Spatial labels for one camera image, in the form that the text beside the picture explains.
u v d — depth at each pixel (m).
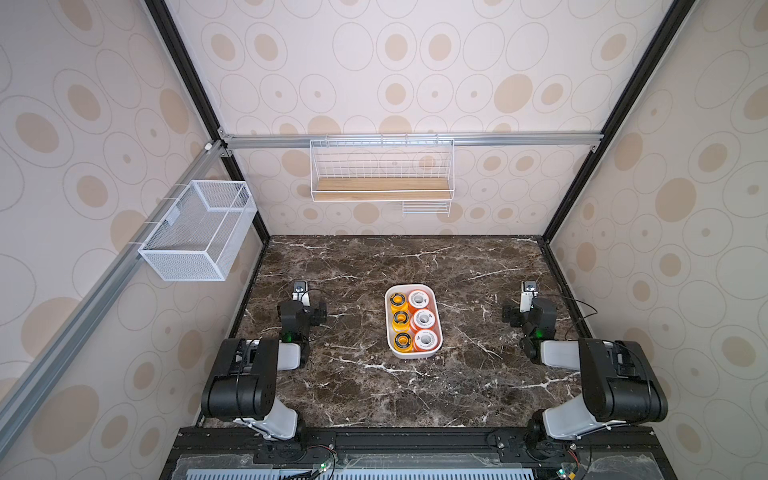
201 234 1.07
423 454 0.73
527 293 0.82
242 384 0.45
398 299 0.98
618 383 0.46
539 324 0.72
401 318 0.93
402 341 0.89
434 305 0.93
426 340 0.89
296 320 0.71
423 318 0.92
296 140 0.90
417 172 0.99
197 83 0.79
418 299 0.97
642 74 0.76
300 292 0.80
